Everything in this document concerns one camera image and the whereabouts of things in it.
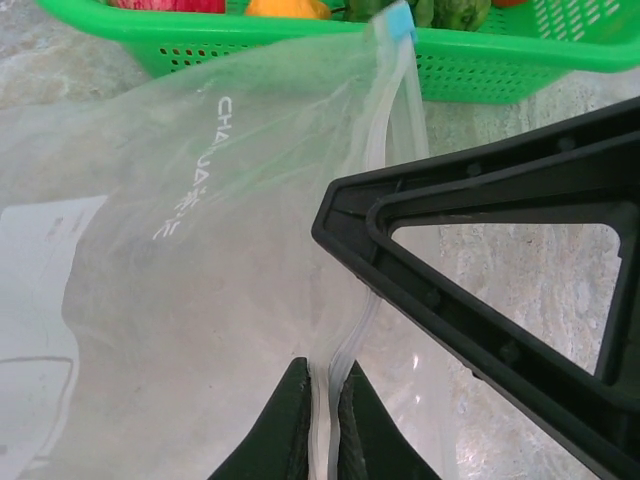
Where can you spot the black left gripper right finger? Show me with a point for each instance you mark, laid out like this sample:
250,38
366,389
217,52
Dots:
370,440

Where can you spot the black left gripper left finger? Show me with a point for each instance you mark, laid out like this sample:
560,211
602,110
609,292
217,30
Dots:
280,435

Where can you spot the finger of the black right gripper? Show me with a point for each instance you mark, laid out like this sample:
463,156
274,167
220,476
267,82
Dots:
345,220
500,205

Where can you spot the clear zip-top plastic bag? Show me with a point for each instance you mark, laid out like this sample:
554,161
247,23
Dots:
200,300

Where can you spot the green toy pepper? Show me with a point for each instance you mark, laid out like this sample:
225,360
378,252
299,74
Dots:
450,12

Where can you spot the red toy vegetable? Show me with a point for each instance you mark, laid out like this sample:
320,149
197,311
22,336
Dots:
510,2

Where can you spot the blue zipper slider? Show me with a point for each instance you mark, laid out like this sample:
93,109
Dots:
397,20

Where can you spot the yellow toy fruit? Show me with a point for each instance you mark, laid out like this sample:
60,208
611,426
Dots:
285,7

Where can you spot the green perforated plastic basket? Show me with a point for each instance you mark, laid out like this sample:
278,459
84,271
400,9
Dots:
500,75

